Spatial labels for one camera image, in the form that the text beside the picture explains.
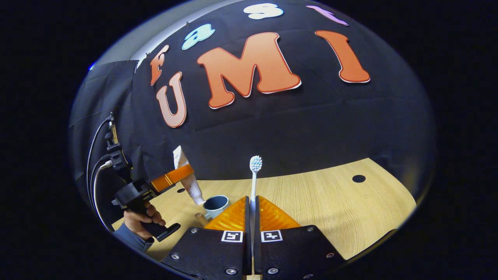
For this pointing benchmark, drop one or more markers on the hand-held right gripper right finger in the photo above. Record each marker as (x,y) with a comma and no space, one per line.
(295,249)

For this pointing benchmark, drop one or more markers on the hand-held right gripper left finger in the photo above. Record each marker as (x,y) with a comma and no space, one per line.
(210,252)

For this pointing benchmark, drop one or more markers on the wooden desktop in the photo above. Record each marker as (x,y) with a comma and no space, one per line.
(330,210)

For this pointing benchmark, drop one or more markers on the black backdrop cloth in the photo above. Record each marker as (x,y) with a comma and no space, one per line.
(311,124)

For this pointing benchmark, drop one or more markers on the white toothbrush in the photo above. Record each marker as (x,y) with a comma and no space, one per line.
(253,182)

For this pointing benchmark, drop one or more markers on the white toothpaste tube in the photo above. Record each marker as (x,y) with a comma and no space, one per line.
(195,192)

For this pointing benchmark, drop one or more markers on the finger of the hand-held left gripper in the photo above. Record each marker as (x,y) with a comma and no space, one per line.
(171,178)

